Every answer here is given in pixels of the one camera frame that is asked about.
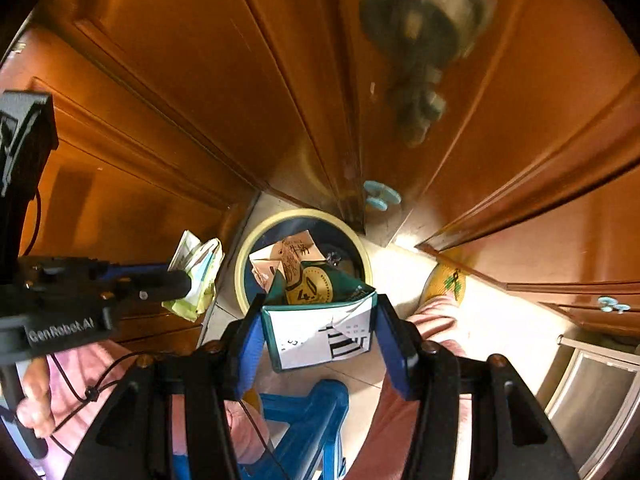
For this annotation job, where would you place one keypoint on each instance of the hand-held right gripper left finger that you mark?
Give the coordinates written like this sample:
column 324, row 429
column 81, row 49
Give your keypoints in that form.
column 250, row 345

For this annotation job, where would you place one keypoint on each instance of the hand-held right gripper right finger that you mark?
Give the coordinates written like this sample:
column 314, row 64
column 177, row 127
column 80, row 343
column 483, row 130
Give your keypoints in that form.
column 392, row 350

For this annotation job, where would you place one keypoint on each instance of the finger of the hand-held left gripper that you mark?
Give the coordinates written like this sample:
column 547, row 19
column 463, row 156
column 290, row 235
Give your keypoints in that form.
column 135, row 270
column 155, row 287

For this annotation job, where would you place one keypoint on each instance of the yellow green wrapper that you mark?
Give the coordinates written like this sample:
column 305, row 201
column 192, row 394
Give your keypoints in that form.
column 200, row 270

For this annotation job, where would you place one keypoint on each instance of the green white milk carton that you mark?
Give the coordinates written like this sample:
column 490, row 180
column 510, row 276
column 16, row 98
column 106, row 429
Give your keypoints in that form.
column 320, row 335

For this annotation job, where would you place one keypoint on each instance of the round yellow-rimmed trash bin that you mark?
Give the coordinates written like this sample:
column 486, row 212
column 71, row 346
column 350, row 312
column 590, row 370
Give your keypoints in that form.
column 270, row 232

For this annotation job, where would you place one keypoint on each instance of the person's left hand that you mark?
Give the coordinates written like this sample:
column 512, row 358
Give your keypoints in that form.
column 36, row 400

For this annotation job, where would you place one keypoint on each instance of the person's right leg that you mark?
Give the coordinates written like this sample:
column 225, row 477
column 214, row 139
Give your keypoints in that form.
column 440, row 322

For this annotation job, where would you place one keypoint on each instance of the person's leg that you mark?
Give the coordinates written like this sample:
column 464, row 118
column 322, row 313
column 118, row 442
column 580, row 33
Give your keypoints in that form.
column 440, row 322
column 65, row 400

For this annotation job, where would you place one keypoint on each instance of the yellow slipper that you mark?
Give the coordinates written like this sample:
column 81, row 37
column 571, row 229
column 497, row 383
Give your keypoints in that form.
column 445, row 280
column 252, row 400

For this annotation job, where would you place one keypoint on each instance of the person's left leg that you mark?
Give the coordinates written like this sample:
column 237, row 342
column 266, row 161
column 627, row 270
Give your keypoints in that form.
column 65, row 400

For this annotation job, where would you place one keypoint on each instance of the brown corner cabinet door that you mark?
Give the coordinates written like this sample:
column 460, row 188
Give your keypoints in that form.
column 125, row 185

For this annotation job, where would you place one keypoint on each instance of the blue plastic stool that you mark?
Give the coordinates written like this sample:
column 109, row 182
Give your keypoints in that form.
column 310, row 410

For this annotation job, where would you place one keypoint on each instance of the brown printed paper bag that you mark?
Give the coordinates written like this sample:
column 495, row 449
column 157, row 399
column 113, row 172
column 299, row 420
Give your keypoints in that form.
column 290, row 255

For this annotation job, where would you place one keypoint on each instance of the light blue cabinet knob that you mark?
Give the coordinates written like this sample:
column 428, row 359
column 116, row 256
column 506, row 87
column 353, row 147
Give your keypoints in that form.
column 380, row 195
column 607, row 302
column 621, row 308

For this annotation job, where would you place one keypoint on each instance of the aluminium door frame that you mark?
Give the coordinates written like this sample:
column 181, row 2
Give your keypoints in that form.
column 590, row 400

